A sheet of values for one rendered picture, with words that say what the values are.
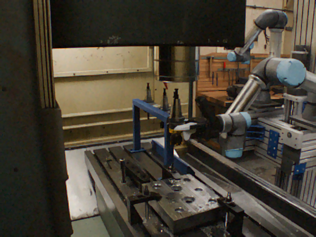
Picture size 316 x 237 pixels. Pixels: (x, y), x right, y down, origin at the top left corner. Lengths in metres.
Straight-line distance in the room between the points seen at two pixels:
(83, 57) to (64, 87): 0.23
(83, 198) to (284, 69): 1.28
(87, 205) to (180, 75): 1.05
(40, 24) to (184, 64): 0.48
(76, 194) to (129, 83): 0.83
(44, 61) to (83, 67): 1.26
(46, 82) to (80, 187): 1.20
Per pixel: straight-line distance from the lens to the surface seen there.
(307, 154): 1.71
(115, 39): 0.81
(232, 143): 1.22
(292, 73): 1.29
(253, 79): 1.38
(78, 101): 1.97
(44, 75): 0.69
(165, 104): 1.48
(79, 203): 1.75
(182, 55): 0.95
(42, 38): 0.69
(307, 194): 2.21
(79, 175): 1.88
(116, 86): 2.01
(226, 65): 4.21
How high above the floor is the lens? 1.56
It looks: 15 degrees down
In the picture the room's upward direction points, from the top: 1 degrees clockwise
